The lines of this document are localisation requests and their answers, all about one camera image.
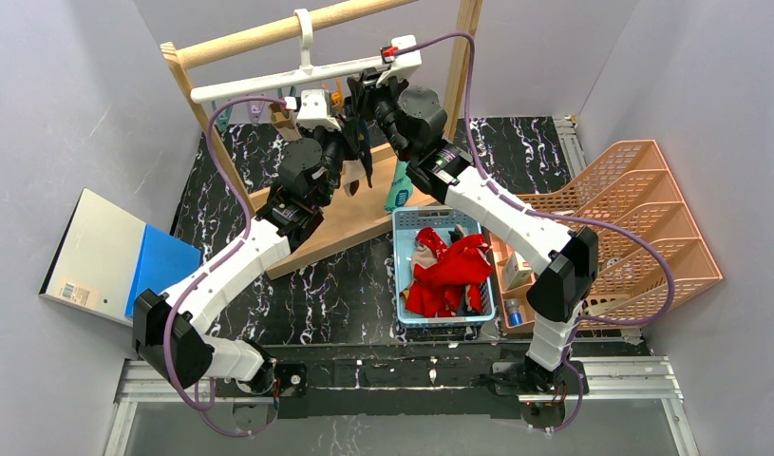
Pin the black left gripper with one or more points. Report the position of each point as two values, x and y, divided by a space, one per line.
347 146

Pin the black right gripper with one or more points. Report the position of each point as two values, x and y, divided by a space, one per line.
374 95

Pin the dark navy sock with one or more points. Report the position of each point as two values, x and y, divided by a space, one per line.
357 134

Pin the mint green patterned sock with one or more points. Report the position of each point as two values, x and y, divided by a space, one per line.
401 188

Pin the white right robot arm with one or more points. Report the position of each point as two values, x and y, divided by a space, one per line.
564 261

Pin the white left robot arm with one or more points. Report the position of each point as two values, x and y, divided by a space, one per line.
170 327

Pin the white plastic clip hanger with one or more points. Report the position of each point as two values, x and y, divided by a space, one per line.
305 73

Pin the beige brown sock right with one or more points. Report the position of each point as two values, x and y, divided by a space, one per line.
351 174

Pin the beige brown sock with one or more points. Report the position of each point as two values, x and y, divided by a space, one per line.
283 122
351 174

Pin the orange clothespin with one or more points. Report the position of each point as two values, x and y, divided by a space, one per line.
337 98

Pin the beige brown sock left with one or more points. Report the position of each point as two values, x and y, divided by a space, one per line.
283 122

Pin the wooden drying rack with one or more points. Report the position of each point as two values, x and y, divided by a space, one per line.
357 213

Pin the lilac clothespin left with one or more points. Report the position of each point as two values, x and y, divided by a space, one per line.
255 110

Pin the light blue perforated basket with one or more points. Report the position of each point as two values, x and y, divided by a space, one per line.
406 224

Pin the teal clothespin far left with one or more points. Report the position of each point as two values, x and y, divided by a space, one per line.
223 117

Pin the beige sock in basket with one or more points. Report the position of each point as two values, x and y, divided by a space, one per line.
423 257

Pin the red sock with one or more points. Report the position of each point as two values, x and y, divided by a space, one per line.
453 284

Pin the white cardboard box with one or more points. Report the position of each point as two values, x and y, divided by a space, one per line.
515 272

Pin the blue capped bottle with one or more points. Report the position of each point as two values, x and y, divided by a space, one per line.
513 310

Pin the peach plastic desk organizer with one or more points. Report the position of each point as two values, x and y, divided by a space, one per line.
630 185

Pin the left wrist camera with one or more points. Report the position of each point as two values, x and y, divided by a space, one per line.
313 109

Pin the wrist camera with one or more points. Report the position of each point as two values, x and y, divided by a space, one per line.
313 109
399 67

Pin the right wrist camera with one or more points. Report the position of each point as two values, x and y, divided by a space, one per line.
399 67

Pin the grey metal rail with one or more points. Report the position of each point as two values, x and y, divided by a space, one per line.
566 129

